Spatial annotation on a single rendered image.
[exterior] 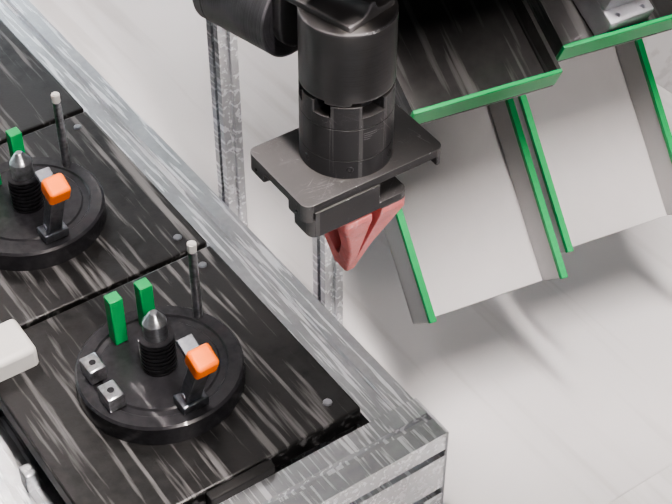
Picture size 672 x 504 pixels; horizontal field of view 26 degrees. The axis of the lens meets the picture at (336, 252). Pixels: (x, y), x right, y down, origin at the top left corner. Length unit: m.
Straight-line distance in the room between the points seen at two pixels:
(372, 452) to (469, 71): 0.31
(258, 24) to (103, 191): 0.60
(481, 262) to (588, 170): 0.14
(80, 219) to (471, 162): 0.36
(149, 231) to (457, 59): 0.36
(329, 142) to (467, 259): 0.43
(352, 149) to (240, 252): 0.52
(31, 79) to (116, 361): 0.44
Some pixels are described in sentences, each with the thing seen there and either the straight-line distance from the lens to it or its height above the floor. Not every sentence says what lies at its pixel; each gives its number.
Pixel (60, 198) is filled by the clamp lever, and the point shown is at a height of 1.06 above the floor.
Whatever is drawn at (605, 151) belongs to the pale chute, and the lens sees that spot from 1.35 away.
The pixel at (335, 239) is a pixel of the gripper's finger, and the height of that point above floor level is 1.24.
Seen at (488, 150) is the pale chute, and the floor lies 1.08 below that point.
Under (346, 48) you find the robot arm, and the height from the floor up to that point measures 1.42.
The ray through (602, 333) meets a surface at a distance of 1.44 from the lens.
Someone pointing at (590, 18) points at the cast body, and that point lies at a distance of 1.22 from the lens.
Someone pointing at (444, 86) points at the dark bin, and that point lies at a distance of 1.15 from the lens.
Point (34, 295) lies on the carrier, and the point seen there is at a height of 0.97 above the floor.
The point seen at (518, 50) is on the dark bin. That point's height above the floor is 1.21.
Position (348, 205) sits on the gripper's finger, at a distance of 0.87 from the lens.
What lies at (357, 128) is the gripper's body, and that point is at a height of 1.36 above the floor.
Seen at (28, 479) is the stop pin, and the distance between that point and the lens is 1.23.
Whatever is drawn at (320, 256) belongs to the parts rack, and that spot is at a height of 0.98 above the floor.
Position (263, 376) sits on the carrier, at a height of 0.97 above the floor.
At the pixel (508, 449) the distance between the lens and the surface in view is 1.33.
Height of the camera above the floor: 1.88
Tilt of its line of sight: 43 degrees down
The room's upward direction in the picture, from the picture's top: straight up
